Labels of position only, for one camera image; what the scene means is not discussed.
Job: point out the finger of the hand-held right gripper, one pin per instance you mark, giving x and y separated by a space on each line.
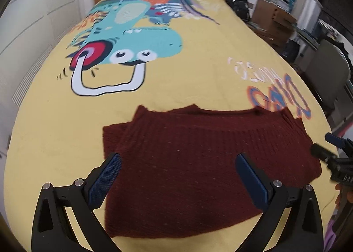
322 152
335 139

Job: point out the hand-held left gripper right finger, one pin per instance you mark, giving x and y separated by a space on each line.
252 183

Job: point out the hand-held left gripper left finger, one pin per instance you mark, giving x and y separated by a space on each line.
103 183

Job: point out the dark red knit sweater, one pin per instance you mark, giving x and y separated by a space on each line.
206 163

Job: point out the person's right hand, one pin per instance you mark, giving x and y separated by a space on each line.
340 196

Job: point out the grey chair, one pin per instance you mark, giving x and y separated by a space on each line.
326 72

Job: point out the dark blue bag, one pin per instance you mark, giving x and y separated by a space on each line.
290 50

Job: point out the yellow printed bedspread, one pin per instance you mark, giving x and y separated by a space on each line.
193 75

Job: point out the brown wooden drawer cabinet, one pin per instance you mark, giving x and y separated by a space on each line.
271 23

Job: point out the black backpack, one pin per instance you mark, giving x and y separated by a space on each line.
238 3

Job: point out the white wardrobe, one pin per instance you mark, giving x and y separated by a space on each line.
35 14

